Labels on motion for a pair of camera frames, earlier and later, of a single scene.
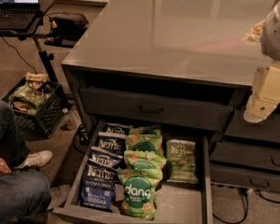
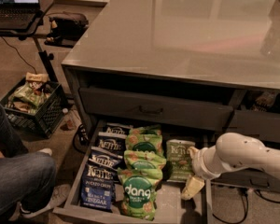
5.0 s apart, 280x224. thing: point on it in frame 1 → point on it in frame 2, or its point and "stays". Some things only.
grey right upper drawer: [273, 128] stays
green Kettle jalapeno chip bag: [181, 153] stays
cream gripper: [276, 35] → [200, 164]
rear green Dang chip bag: [146, 130] stays
